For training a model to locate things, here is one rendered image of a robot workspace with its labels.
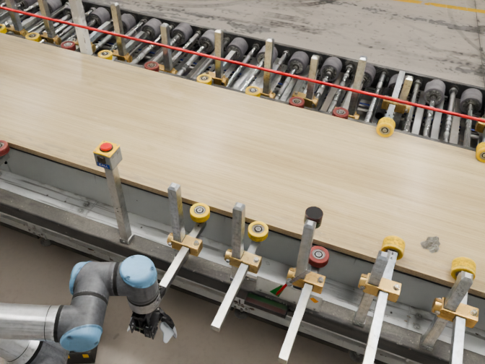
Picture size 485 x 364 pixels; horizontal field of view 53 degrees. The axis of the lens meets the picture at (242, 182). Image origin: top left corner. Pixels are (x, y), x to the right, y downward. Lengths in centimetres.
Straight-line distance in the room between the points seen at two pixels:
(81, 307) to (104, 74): 172
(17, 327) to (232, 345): 152
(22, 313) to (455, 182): 176
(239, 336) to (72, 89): 155
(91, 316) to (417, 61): 414
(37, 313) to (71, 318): 8
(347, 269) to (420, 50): 337
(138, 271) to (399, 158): 140
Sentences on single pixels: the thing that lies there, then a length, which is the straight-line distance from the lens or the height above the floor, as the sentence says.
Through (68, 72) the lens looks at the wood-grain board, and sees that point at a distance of 287.
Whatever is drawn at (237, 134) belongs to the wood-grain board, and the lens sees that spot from 232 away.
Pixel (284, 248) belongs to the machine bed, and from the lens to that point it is 210.
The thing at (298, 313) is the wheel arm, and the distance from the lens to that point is 177.
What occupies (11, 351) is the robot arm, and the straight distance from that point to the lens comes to 175.
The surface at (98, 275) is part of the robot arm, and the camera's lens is 135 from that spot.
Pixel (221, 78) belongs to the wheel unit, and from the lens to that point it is 277.
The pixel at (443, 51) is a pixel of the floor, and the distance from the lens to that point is 520.
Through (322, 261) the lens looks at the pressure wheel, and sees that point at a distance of 185.
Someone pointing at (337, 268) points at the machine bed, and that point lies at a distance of 209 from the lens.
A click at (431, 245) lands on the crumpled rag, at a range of 201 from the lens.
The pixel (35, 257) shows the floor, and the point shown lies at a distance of 315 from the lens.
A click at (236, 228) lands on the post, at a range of 174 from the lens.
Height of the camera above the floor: 238
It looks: 45 degrees down
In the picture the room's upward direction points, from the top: 2 degrees clockwise
